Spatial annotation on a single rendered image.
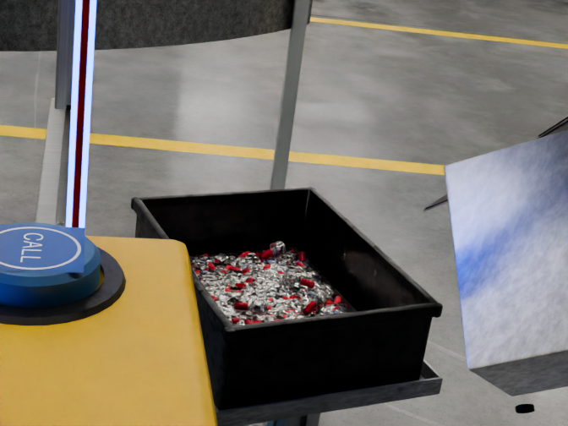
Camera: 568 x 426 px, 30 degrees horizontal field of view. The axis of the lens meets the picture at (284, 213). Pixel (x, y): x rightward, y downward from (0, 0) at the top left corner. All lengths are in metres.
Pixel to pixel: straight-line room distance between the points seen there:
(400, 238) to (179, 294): 2.70
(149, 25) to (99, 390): 2.25
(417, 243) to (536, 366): 2.40
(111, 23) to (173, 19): 0.16
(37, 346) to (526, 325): 0.36
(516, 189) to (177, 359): 0.37
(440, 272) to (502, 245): 2.25
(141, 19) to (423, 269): 1.01
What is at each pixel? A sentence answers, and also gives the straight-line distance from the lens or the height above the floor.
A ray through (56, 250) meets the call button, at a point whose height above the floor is 1.08.
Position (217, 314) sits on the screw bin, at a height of 0.88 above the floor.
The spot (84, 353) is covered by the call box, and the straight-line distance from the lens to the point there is 0.29.
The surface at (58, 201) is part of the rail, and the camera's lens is 0.92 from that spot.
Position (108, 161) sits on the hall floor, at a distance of 3.30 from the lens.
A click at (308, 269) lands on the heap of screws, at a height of 0.83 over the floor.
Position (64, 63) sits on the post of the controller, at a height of 0.91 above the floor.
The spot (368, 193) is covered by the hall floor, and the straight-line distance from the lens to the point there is 3.29.
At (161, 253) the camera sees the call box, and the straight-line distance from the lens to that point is 0.34.
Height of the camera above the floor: 1.23
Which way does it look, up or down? 24 degrees down
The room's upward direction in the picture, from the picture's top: 8 degrees clockwise
